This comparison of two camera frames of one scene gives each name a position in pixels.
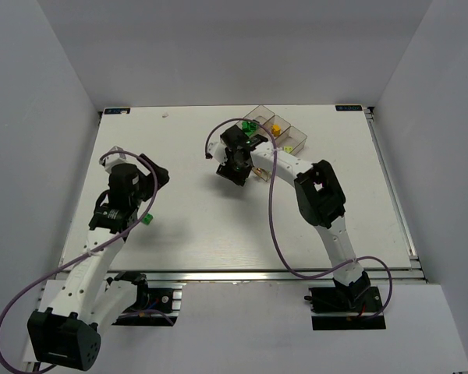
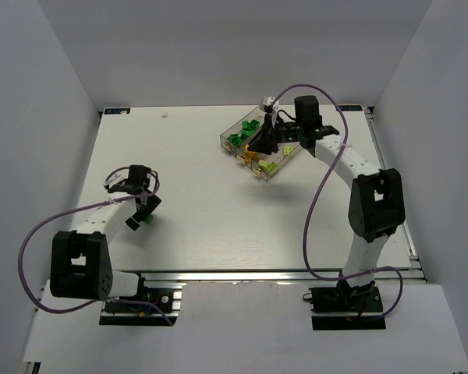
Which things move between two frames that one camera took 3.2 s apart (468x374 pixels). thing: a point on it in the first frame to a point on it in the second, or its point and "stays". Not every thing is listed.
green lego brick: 147,218 stays
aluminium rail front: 257,275 stays
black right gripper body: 232,172 to 275,129
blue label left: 125,111 stays
